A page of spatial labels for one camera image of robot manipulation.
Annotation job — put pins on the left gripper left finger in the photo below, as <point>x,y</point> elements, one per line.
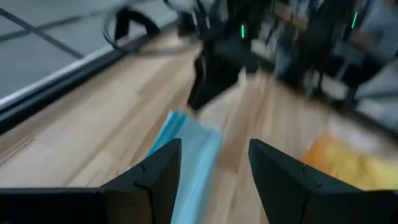
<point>124,205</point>

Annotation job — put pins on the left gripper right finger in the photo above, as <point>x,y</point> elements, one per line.
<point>311,202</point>

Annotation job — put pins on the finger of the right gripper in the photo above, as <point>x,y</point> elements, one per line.
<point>230,77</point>
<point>202,87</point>

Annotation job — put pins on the orange translucent plastic bin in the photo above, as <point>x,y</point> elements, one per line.
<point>314,155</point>

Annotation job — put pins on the large yellow microfiber towel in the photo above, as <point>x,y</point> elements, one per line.
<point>367,171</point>

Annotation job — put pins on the blue microfiber towel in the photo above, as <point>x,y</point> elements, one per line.
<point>199,155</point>

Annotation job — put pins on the grey office chair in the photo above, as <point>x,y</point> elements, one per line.
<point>339,77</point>

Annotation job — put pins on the person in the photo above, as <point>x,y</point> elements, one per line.
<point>382,28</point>

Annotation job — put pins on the black aluminium table frame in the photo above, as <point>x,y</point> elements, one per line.
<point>46,93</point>

